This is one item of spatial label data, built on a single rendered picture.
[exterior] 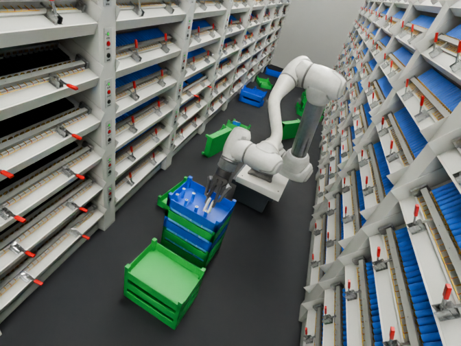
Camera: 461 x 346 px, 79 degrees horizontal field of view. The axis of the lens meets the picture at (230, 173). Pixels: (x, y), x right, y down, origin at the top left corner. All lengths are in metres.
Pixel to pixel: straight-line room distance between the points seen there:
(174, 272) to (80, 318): 0.44
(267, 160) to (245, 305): 0.80
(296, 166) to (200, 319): 1.02
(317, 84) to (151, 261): 1.19
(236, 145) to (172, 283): 0.70
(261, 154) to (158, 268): 0.72
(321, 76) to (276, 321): 1.26
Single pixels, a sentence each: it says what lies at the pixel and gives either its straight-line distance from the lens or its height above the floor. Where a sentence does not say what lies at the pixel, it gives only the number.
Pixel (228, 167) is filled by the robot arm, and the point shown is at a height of 0.63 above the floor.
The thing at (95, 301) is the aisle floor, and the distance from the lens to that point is 1.55.
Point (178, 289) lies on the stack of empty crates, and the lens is 1.38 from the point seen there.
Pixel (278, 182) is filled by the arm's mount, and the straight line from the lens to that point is 2.00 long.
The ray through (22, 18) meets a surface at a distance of 1.02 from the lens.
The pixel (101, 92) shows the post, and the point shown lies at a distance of 1.26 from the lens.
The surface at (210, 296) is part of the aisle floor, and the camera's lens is 1.58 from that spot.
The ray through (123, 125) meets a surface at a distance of 1.59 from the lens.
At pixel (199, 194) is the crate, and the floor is 0.32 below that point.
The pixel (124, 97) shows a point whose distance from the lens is 1.49.
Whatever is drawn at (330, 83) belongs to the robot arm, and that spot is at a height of 1.03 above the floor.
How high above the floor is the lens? 1.36
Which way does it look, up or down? 36 degrees down
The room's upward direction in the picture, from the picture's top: 18 degrees clockwise
